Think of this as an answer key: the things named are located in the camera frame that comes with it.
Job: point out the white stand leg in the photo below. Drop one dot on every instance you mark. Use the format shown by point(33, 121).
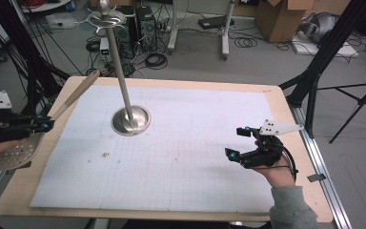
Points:
point(226, 35)
point(173, 28)

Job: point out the large cardboard box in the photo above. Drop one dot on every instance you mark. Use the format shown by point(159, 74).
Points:
point(278, 20)

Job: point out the black tripod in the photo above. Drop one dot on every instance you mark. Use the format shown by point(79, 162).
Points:
point(360, 101)

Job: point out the black frame strut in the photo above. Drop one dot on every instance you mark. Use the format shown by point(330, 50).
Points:
point(327, 47)
point(19, 38)

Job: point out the beige slotted spoon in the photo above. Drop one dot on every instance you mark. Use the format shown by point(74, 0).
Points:
point(76, 93)

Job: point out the white grid mat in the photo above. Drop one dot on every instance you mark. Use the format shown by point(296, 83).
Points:
point(171, 159)

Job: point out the black computer tower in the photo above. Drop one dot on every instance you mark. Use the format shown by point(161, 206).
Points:
point(127, 35)
point(146, 28)

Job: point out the white flat board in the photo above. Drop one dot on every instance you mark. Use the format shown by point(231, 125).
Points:
point(330, 49)

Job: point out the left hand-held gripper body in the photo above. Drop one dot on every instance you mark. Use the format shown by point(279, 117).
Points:
point(0, 125)

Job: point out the person's right hand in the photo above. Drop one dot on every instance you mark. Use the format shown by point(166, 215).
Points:
point(279, 176)

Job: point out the grey rounded device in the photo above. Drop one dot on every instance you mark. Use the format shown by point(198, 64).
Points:
point(321, 27)

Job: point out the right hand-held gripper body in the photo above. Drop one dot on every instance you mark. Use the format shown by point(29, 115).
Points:
point(267, 156)

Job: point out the metal utensil stand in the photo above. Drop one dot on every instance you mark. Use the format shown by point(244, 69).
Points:
point(116, 54)

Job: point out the small dark bracket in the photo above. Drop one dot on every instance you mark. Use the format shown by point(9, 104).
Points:
point(316, 177)

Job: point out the black flat device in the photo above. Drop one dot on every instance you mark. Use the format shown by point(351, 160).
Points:
point(216, 21)

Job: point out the power supply with green display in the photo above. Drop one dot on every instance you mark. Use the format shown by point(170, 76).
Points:
point(105, 49)

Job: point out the white round table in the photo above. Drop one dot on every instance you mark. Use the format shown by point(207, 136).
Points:
point(54, 5)

